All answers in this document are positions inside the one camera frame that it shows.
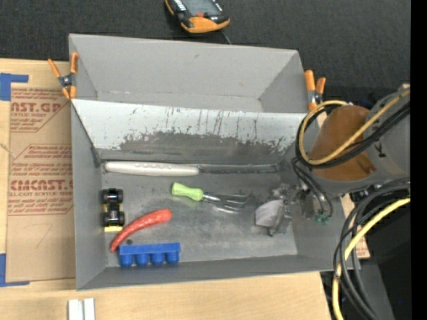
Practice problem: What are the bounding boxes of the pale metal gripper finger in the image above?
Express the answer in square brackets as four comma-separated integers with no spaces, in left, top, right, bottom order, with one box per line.
[268,205,294,237]
[268,185,296,205]

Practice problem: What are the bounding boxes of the pale lilac lump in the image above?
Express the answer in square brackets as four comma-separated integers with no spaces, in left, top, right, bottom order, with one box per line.
[254,199,285,227]

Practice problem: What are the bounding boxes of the blue four-peg block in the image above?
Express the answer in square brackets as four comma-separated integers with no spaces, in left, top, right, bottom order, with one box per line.
[118,242,182,268]

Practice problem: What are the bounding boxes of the red toy chili pepper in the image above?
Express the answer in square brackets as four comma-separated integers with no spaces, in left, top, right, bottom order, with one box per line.
[109,208,173,253]

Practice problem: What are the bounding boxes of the grey metal bin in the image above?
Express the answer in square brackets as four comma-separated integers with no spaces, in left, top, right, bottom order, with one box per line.
[68,33,360,291]

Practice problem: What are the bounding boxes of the black and yellow toy car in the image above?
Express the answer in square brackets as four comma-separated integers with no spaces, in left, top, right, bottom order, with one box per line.
[101,187,126,234]

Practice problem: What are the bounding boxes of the brown cardboard board red print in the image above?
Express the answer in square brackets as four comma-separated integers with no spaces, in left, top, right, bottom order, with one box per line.
[0,57,77,288]

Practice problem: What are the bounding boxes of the green-handled metal fork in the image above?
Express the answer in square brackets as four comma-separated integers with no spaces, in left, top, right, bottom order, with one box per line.
[171,181,253,213]

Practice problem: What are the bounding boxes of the white-handled knife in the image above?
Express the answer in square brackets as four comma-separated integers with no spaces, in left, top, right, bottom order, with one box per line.
[104,160,280,177]

